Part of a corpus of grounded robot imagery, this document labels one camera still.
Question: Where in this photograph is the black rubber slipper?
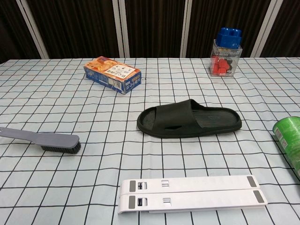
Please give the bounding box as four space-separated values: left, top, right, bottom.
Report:
136 98 242 139

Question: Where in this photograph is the grey scrub brush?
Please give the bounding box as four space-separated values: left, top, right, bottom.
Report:
0 127 82 155

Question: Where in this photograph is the orange and blue snack box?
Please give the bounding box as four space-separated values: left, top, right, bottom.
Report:
83 56 143 95

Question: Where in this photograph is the clear box with red pieces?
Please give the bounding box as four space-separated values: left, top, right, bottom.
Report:
210 39 243 78

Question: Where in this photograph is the white folding laptop stand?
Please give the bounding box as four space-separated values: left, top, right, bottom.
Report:
118 174 268 215

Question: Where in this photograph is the white black-grid tablecloth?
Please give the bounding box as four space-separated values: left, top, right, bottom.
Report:
0 57 300 225

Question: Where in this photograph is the blue toy building block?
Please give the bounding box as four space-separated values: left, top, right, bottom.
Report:
216 27 243 50

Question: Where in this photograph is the green cylindrical can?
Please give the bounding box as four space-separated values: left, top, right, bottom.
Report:
272 116 300 181

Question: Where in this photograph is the white screen frame post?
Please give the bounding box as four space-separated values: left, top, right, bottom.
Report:
180 0 196 58
250 0 278 58
112 0 130 59
15 0 49 59

